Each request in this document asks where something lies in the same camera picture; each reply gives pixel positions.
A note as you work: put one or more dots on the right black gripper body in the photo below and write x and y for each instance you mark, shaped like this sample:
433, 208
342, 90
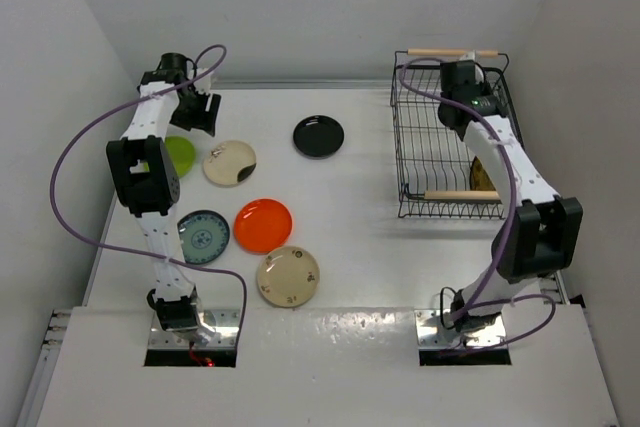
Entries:
485, 91

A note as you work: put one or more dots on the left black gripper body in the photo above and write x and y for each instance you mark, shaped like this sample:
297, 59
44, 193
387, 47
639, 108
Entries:
191, 111

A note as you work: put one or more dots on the green plate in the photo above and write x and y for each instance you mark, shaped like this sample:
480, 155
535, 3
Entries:
182, 153

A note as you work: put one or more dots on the yellow patterned plate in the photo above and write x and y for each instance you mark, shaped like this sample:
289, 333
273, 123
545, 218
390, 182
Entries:
479, 179

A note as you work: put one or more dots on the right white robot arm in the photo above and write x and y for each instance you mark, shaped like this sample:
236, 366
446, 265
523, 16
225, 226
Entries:
541, 227

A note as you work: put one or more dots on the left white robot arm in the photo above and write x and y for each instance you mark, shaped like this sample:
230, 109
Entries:
148, 185

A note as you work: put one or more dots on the cream plate with black patch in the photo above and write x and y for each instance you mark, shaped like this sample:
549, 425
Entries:
230, 163

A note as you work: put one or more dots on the blue patterned plate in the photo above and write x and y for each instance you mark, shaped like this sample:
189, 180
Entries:
204, 236

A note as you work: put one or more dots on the black plate far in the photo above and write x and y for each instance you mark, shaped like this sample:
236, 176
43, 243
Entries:
318, 136

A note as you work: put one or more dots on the orange plate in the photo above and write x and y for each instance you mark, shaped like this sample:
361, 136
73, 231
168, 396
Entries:
262, 225

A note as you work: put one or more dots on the cream plate with flowers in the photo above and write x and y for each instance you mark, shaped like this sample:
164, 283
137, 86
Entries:
288, 277

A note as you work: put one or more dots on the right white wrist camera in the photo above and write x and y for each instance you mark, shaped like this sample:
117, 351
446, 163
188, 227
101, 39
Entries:
472, 55

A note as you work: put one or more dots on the black wire dish rack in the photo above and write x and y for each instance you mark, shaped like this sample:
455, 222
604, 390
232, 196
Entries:
430, 157

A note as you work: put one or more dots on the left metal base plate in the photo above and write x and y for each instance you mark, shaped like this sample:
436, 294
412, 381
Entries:
219, 332

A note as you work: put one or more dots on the metal base plate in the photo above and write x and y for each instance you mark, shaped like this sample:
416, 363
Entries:
431, 335
219, 332

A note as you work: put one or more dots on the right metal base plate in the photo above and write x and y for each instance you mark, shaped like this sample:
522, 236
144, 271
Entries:
431, 335

